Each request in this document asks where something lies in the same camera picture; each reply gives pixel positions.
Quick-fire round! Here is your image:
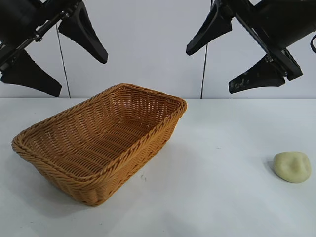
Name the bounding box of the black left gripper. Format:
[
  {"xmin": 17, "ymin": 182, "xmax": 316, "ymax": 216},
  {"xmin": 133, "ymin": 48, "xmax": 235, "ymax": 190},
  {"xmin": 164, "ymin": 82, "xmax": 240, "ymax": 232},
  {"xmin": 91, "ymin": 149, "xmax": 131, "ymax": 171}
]
[{"xmin": 0, "ymin": 0, "xmax": 109, "ymax": 97}]

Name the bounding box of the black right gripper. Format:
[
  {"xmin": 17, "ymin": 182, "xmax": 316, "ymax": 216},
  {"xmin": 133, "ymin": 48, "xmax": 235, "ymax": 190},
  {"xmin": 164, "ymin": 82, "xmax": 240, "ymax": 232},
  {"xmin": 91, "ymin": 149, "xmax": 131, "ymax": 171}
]
[{"xmin": 186, "ymin": 0, "xmax": 316, "ymax": 94}]

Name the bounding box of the woven tan wicker basket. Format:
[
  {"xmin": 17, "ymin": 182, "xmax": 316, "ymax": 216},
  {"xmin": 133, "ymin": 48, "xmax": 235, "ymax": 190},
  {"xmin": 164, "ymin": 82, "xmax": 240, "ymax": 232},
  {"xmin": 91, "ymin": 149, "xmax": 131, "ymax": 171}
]
[{"xmin": 11, "ymin": 83, "xmax": 188, "ymax": 207}]

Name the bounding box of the pale yellow egg yolk pastry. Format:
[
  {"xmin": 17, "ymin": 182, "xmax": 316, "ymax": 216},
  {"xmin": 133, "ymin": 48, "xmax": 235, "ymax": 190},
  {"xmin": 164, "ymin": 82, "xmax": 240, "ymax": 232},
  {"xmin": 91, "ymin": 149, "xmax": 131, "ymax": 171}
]
[{"xmin": 273, "ymin": 151, "xmax": 312, "ymax": 184}]

